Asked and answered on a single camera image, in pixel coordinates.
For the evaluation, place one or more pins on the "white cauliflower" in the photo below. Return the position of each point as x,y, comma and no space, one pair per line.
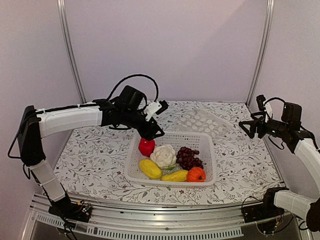
164,156

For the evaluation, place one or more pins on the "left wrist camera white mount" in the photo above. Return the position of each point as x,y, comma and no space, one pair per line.
155,108

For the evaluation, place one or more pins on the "orange mini pumpkin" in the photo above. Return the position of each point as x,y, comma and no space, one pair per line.
196,175

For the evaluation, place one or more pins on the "red bell pepper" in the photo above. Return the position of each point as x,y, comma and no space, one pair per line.
146,147

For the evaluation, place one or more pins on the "right aluminium frame post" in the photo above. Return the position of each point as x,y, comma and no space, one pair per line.
270,5

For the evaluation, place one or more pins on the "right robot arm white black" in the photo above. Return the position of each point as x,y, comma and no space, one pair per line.
300,142

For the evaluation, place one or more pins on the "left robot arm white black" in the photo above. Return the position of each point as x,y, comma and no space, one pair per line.
119,113

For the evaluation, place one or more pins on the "yellow squash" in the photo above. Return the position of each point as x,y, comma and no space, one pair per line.
177,176
150,169

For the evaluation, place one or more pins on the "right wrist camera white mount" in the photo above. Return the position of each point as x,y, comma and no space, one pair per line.
264,107

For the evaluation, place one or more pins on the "dark red grape bunch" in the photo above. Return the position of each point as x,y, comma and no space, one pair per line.
187,158

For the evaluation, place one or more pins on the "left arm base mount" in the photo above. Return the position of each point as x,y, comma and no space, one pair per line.
66,209

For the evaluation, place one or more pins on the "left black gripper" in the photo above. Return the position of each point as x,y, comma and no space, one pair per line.
149,132

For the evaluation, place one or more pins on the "yellow squash left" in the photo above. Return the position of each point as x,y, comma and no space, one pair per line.
150,169

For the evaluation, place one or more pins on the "aluminium front rail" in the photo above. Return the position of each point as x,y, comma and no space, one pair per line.
120,220

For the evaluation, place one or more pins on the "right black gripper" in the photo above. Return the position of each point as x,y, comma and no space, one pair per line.
261,124

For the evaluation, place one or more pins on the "white plastic mesh basket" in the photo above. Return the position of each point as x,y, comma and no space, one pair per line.
196,141

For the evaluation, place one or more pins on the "floral patterned table mat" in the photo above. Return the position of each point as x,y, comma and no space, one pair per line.
93,162

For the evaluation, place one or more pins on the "left aluminium frame post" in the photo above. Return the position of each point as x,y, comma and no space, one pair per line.
61,6

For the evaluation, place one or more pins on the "aluminium frame post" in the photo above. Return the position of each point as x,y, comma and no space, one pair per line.
270,5
61,6

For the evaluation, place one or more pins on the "clear zip top bag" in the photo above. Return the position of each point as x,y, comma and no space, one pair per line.
202,121

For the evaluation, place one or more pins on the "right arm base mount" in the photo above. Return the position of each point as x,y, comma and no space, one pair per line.
267,219

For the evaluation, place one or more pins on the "yellow squash right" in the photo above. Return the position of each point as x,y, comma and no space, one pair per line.
177,176

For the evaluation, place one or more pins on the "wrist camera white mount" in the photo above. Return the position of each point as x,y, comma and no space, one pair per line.
155,108
264,107

